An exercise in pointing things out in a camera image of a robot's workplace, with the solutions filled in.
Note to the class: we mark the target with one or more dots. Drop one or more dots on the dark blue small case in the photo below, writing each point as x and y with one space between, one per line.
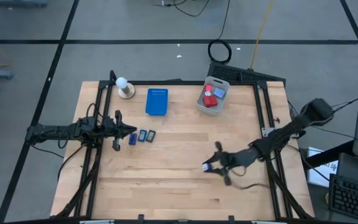
132 139

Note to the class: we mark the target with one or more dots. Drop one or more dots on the white bulb brass lamp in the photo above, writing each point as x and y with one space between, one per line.
122 83

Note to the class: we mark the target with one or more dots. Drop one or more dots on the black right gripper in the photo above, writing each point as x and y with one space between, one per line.
238 158

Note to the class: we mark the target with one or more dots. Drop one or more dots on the purple white plug charger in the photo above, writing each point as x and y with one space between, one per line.
207 167

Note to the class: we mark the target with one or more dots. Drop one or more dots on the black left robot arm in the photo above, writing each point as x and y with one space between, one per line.
54 129

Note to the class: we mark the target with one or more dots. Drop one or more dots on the black keyboard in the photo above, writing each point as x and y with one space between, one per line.
353 199

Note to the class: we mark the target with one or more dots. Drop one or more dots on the silver mounting plate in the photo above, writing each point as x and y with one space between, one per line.
265 132

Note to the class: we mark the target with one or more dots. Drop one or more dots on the blue plastic basket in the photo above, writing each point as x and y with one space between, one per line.
156 102

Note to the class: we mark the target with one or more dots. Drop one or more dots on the grey plastic bin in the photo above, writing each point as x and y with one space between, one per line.
221 107

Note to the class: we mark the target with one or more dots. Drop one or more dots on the black aluminium table frame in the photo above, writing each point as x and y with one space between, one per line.
154 82

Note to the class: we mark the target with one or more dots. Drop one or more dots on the black desk bar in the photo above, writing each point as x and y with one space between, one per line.
328 155

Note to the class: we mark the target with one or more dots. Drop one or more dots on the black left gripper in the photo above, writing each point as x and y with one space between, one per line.
110 128

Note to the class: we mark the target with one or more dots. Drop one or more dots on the light blue multiport charger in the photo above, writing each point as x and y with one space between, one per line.
219 93

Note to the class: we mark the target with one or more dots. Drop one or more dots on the red square plug charger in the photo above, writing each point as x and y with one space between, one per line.
210 101

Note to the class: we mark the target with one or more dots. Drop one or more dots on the blue device with screen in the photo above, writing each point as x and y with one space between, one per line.
142 136

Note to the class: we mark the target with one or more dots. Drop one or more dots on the black frame bracket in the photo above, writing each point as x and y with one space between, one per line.
231 218
140 217

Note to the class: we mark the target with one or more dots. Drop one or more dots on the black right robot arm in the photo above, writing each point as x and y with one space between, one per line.
291 127

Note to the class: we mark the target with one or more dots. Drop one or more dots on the white paper sheet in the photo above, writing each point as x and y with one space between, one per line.
322 171

